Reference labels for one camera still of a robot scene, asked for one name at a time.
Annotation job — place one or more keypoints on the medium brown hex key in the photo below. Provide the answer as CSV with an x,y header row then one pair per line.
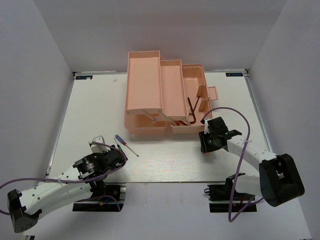
x,y
181,123

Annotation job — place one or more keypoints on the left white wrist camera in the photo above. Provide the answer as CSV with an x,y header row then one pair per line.
x,y
98,145

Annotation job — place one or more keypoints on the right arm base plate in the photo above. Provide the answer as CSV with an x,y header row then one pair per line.
x,y
225,200

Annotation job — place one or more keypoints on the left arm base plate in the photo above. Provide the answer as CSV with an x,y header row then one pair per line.
x,y
112,202

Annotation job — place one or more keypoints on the small brown hex key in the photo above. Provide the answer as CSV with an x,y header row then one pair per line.
x,y
195,104

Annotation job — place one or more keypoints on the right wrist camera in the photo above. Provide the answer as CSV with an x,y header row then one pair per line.
x,y
215,126

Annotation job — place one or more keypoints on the blue handled screwdriver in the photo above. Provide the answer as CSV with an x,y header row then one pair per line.
x,y
120,139

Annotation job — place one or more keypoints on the pink plastic toolbox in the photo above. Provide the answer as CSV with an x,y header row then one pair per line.
x,y
157,91

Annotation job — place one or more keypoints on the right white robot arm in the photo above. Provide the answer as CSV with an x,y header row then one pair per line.
x,y
278,179

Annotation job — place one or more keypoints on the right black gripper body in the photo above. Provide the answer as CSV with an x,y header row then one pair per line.
x,y
208,142

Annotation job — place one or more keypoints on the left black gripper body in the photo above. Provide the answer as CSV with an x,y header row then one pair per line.
x,y
98,154

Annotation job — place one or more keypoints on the large brown hex key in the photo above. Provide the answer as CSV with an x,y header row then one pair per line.
x,y
192,113

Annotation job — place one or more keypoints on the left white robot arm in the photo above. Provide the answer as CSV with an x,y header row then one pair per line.
x,y
84,180

